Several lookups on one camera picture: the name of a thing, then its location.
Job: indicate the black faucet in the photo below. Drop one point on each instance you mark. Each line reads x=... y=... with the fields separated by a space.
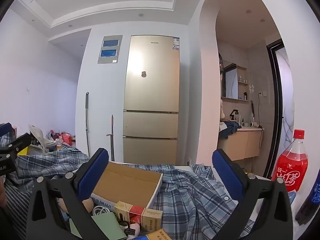
x=234 y=114

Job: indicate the white hair dryer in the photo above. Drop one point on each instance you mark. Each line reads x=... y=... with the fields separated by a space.
x=254 y=124

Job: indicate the pile of red packages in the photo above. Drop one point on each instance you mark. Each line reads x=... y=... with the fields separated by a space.
x=63 y=137

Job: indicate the dark soda bottle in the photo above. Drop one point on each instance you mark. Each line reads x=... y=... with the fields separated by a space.
x=310 y=202

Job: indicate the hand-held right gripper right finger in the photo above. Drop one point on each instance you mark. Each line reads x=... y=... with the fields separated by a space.
x=227 y=177

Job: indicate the pink fridge magnet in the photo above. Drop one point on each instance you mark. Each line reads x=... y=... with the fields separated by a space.
x=143 y=74

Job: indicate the gold refrigerator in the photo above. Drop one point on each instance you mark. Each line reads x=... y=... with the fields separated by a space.
x=150 y=100

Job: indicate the green pad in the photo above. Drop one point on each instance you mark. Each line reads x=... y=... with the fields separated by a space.
x=108 y=226

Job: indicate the red cigarette pack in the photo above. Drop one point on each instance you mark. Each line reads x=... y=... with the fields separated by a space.
x=136 y=216

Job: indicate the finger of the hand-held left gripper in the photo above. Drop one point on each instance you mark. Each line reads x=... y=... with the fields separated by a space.
x=21 y=141
x=5 y=129

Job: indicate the tan oval case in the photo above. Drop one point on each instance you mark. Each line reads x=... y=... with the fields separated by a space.
x=87 y=205

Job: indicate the red drink bottle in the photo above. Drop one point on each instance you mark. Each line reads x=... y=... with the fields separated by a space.
x=291 y=165

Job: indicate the peach plastic bottle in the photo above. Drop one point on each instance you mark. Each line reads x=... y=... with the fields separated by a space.
x=15 y=130

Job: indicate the yellow cigarette pack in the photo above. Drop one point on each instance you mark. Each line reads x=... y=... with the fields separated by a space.
x=152 y=221

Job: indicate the grey fabric bag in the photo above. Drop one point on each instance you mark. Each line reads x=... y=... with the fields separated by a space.
x=40 y=137

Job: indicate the dark blue clothes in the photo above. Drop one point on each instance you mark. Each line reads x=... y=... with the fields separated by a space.
x=230 y=127

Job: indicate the fridge label sticker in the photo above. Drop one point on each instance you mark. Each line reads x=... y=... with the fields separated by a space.
x=176 y=43

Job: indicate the bathroom mirror cabinet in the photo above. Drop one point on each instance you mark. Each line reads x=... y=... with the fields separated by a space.
x=230 y=80

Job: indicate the bathroom wall shelf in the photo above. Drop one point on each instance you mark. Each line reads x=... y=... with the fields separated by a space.
x=243 y=82

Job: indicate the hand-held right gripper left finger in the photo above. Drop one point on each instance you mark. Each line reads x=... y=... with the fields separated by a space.
x=93 y=177

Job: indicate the striped grey cloth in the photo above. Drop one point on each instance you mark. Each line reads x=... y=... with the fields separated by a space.
x=17 y=205

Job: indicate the blue plaid cloth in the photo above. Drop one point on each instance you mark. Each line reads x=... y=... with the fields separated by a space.
x=195 y=192

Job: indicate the wall power outlet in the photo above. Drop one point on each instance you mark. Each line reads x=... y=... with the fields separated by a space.
x=262 y=94

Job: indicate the printed glass door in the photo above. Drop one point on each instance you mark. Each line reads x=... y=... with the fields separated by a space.
x=286 y=100

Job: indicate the blue packet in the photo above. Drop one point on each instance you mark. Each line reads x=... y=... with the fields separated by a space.
x=291 y=196

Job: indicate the person's left hand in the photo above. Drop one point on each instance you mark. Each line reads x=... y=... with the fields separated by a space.
x=2 y=192

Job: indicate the gold cigarette pack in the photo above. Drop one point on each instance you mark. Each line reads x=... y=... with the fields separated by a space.
x=160 y=235

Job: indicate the yellow snack packet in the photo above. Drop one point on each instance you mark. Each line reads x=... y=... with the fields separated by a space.
x=123 y=211

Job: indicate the cardboard box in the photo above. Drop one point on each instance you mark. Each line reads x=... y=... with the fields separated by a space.
x=130 y=180

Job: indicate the grey wall electrical panel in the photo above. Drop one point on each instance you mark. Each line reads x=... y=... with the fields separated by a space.
x=109 y=49

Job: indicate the beige vanity cabinet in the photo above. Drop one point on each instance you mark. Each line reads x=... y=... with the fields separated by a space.
x=242 y=143

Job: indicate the black door frame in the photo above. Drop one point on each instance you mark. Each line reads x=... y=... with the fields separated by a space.
x=275 y=105

